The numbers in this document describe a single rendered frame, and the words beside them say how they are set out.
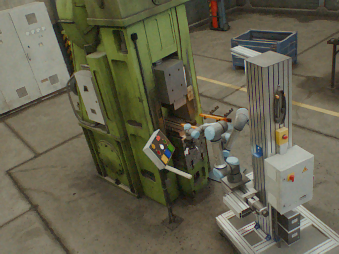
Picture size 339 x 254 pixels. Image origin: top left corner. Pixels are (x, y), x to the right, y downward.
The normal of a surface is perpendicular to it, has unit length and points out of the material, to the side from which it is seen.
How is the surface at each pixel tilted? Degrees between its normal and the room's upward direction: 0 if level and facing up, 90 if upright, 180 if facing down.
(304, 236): 0
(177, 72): 90
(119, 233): 0
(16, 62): 90
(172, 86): 90
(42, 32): 90
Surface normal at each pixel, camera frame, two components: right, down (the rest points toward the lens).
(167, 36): 0.72, 0.22
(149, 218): -0.18, -0.85
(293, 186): 0.40, 0.39
